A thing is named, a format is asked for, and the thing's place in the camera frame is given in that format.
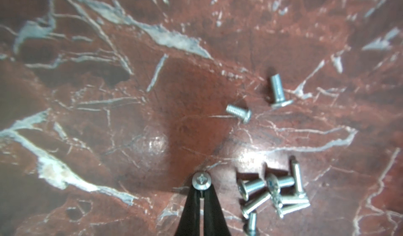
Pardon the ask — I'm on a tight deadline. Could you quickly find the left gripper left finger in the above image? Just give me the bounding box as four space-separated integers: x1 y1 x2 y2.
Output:
174 186 200 236

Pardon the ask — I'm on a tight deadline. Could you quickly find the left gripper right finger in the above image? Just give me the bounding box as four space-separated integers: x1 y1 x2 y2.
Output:
204 185 231 236

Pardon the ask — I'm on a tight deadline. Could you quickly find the silver screw pile lower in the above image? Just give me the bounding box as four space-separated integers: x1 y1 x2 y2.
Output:
241 191 271 219

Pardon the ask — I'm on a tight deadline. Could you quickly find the silver screw pile left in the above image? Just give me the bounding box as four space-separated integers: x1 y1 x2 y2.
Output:
237 179 266 201

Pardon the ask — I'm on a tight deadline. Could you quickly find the silver screw pile centre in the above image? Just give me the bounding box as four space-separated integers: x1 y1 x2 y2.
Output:
266 174 296 194

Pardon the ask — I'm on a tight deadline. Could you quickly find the silver screw pile tall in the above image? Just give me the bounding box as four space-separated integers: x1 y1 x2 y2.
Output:
291 159 306 198

